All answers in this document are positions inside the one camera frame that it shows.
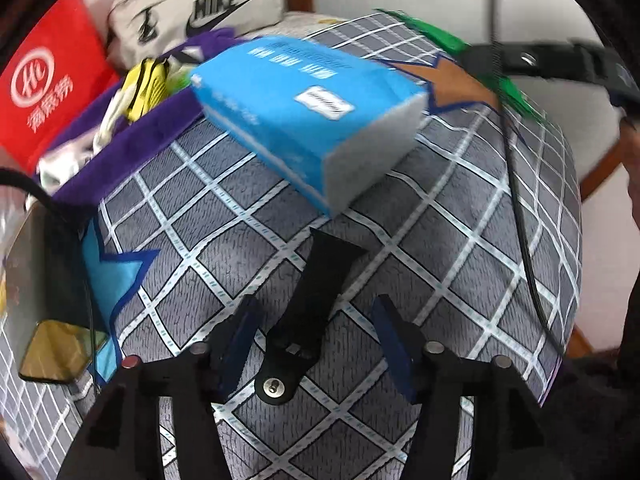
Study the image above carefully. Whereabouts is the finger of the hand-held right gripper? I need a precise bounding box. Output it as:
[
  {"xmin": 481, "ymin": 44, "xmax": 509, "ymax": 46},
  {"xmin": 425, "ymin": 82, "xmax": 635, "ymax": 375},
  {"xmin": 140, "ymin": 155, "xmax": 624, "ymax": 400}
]
[{"xmin": 462, "ymin": 37, "xmax": 608, "ymax": 83}]

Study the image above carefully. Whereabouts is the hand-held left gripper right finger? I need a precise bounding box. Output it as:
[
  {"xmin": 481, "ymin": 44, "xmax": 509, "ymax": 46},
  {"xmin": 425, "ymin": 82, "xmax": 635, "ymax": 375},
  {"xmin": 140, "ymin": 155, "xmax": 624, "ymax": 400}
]
[{"xmin": 372, "ymin": 294, "xmax": 571, "ymax": 480}]

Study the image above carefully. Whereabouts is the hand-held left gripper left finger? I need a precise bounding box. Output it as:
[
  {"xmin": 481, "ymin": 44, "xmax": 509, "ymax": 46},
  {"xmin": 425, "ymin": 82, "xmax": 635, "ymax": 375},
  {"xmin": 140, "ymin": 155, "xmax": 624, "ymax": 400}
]
[{"xmin": 55, "ymin": 294, "xmax": 262, "ymax": 480}]

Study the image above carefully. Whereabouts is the black watch strap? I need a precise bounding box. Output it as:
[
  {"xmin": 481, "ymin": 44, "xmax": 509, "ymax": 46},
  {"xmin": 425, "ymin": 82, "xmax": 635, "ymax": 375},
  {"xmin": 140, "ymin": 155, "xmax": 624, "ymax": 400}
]
[{"xmin": 254, "ymin": 226, "xmax": 368, "ymax": 407}]

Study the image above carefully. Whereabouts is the green snack packet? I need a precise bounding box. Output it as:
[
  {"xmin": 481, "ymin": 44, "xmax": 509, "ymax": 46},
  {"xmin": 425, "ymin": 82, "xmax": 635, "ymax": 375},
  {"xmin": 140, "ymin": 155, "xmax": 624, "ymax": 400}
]
[{"xmin": 375, "ymin": 7, "xmax": 538, "ymax": 126}]

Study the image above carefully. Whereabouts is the dark tin box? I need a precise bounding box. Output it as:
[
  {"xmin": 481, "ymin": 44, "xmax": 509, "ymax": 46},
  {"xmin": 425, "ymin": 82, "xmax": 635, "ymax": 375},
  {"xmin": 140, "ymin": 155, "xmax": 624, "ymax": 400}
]
[{"xmin": 2, "ymin": 205, "xmax": 108, "ymax": 386}]

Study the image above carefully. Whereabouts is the purple towel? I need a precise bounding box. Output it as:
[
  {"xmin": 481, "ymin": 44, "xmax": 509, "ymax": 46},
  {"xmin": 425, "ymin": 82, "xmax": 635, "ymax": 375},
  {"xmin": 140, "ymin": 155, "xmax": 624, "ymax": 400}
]
[{"xmin": 35, "ymin": 27, "xmax": 241, "ymax": 216}]

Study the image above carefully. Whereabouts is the blue tissue pack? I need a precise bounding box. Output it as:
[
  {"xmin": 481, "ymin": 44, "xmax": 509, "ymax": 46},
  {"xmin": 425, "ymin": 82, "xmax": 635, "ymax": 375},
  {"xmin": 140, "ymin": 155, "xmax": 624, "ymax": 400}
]
[{"xmin": 190, "ymin": 35, "xmax": 430, "ymax": 218}]

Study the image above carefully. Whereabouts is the white mesh drawstring pouch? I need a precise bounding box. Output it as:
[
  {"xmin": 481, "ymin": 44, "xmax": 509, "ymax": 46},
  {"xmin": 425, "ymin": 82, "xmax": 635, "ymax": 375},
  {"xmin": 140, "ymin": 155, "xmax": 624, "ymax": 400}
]
[{"xmin": 36, "ymin": 139, "xmax": 101, "ymax": 192}]

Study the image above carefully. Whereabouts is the light green packet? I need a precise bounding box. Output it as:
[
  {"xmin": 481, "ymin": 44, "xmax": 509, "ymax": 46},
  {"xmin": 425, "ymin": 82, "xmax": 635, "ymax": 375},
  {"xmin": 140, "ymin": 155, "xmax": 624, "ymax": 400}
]
[{"xmin": 167, "ymin": 67, "xmax": 193, "ymax": 93}]

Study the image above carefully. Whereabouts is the yellow and black item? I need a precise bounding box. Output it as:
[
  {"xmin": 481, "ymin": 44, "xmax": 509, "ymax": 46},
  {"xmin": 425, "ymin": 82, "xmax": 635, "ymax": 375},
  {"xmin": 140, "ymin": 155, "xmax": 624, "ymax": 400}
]
[{"xmin": 121, "ymin": 57, "xmax": 170, "ymax": 122}]

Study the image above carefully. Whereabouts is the person's right hand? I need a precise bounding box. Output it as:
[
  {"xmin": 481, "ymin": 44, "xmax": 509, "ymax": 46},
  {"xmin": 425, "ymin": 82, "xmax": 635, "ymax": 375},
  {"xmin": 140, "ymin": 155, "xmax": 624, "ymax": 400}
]
[{"xmin": 617, "ymin": 110, "xmax": 640, "ymax": 201}]

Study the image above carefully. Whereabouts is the person's dark clothing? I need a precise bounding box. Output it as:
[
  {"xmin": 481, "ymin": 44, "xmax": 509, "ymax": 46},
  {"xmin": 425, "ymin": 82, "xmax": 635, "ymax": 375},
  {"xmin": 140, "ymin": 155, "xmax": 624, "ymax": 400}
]
[{"xmin": 542, "ymin": 240, "xmax": 640, "ymax": 480}]

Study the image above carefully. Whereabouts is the white fruit print sheet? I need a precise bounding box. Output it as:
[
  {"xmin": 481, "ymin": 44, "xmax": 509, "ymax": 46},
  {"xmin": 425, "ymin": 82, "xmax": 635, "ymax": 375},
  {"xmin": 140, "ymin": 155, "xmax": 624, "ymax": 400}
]
[{"xmin": 277, "ymin": 10, "xmax": 351, "ymax": 41}]

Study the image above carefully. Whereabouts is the red paper bag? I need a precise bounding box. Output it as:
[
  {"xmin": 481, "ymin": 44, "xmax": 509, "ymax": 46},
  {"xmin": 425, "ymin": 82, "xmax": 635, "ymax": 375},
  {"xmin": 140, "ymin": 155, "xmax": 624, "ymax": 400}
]
[{"xmin": 0, "ymin": 0, "xmax": 123, "ymax": 173}]

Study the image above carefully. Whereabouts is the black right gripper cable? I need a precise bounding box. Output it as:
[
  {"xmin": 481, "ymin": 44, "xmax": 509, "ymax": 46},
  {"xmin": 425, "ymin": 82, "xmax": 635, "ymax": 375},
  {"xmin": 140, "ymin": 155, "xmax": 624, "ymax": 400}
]
[{"xmin": 487, "ymin": 0, "xmax": 563, "ymax": 356}]

